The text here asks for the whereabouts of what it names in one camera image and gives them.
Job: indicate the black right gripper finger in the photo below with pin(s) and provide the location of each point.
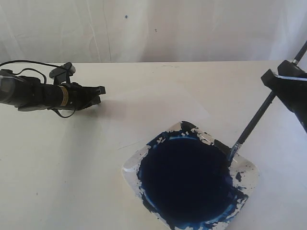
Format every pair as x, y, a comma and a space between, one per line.
292, 91
289, 69

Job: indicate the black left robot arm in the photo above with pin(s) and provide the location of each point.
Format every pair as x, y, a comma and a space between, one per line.
30, 94

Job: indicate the white paper sheet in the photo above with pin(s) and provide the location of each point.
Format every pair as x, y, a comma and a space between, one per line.
142, 114

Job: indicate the white square paint dish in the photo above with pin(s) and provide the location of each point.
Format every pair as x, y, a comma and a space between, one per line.
182, 176

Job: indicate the white backdrop cloth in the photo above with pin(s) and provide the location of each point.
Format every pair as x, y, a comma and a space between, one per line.
151, 30

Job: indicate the black paintbrush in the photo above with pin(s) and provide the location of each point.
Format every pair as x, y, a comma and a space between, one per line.
258, 115

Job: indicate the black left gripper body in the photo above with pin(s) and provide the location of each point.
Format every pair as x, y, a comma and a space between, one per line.
79, 97

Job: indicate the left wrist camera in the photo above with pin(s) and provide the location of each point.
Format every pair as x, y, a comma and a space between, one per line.
62, 73

